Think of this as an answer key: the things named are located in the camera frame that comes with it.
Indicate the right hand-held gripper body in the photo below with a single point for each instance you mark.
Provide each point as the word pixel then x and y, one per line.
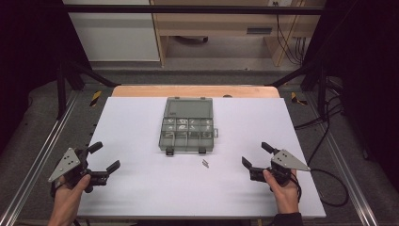
pixel 287 161

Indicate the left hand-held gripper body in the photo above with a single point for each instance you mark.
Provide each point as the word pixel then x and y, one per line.
pixel 67 163

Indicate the small metal screw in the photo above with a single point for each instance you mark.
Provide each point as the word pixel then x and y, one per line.
pixel 207 164
pixel 204 162

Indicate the grey plastic organizer box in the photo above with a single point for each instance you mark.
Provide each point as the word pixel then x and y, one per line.
pixel 187 125

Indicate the person's left hand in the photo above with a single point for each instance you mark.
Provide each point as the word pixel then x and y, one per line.
pixel 70 193

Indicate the person's right hand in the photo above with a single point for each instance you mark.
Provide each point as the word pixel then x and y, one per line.
pixel 284 193

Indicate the white board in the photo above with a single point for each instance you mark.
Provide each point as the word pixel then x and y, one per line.
pixel 141 182

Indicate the yellow clamp left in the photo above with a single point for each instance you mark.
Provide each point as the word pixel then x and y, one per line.
pixel 95 98

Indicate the yellow clamp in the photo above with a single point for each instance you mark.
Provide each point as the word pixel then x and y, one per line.
pixel 296 99
pixel 95 98

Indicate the yellow clamp right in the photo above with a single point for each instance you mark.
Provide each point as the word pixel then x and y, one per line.
pixel 296 99

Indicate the wooden table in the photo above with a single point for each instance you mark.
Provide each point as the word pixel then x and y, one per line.
pixel 194 91

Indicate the white cabinet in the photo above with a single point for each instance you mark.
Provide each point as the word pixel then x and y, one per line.
pixel 116 34

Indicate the light wooden desk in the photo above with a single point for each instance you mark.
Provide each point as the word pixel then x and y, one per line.
pixel 216 22

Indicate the aluminium rail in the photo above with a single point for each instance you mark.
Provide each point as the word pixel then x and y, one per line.
pixel 345 166
pixel 37 160

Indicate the black metal frame stand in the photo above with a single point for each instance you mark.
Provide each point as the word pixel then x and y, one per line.
pixel 61 91
pixel 320 88

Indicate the black horizontal frame bar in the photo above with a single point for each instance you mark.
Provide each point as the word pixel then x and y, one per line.
pixel 188 9

